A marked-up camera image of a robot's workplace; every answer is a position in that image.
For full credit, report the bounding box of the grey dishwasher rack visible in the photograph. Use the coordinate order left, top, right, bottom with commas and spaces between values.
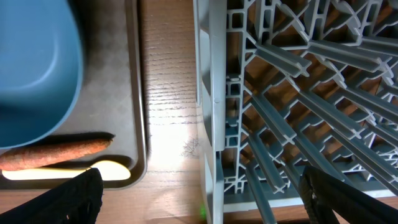
193, 0, 397, 223

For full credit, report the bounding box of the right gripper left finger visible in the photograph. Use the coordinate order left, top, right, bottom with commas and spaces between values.
1, 168, 103, 224

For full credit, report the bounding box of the orange carrot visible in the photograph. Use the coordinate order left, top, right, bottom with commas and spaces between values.
1, 139, 113, 171

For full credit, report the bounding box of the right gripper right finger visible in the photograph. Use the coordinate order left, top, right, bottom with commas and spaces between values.
298, 166, 397, 224

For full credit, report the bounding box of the cream plastic spoon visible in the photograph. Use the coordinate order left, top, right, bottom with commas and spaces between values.
2, 160, 131, 181

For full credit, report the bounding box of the dark brown serving tray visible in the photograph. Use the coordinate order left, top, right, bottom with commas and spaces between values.
1, 1, 147, 190

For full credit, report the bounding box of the dark blue plate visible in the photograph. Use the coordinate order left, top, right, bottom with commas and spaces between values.
1, 0, 85, 150

